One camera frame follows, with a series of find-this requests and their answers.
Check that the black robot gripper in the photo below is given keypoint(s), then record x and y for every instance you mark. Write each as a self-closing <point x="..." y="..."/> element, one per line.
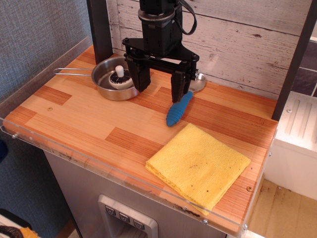
<point x="161" y="48"/>

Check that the yellow cloth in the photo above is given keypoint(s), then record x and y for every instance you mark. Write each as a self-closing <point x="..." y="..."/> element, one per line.
<point x="198" y="167"/>

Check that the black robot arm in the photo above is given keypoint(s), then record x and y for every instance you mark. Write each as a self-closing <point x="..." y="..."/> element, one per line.
<point x="164" y="10"/>

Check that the toy mushroom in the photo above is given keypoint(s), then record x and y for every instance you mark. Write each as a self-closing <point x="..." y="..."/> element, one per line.
<point x="120" y="79"/>

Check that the small steel pan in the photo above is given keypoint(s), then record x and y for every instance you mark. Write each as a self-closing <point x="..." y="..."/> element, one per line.
<point x="100" y="76"/>

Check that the stainless toy fridge cabinet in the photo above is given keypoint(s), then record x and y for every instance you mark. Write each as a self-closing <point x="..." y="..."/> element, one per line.
<point x="81" y="188"/>

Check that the silver dispenser panel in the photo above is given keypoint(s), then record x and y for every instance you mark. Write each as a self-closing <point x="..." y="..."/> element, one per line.
<point x="122" y="221"/>

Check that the clear acrylic edge guard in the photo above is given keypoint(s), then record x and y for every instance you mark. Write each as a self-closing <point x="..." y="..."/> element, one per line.
<point x="119" y="151"/>

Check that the yellow black object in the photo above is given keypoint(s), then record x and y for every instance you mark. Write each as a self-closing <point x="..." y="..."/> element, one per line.
<point x="13" y="232"/>

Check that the blue handled metal spoon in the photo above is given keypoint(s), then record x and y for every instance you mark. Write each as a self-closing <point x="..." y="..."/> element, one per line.
<point x="177" y="110"/>

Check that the dark left post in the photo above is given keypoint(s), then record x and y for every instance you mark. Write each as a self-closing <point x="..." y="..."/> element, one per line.
<point x="100" y="29"/>

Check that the dark post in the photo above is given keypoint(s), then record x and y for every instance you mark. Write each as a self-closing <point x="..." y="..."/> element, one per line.
<point x="296" y="60"/>
<point x="100" y="29"/>

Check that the dark right post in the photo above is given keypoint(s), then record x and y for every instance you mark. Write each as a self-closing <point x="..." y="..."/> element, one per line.
<point x="296" y="60"/>

